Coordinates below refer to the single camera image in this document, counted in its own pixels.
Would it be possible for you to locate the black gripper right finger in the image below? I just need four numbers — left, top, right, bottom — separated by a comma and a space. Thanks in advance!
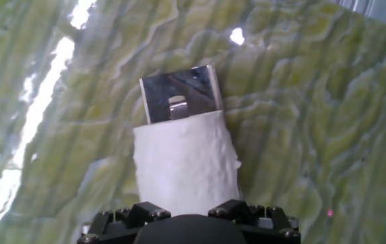
208, 199, 301, 244

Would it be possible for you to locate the shiny metal roll holder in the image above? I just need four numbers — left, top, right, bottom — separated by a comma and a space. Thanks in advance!
138, 62, 225, 125

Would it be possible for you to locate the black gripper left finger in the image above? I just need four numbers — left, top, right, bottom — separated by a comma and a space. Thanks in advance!
77, 201, 173, 244

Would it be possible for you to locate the green marble pattern mat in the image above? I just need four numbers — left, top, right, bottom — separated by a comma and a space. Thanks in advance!
0, 0, 386, 244

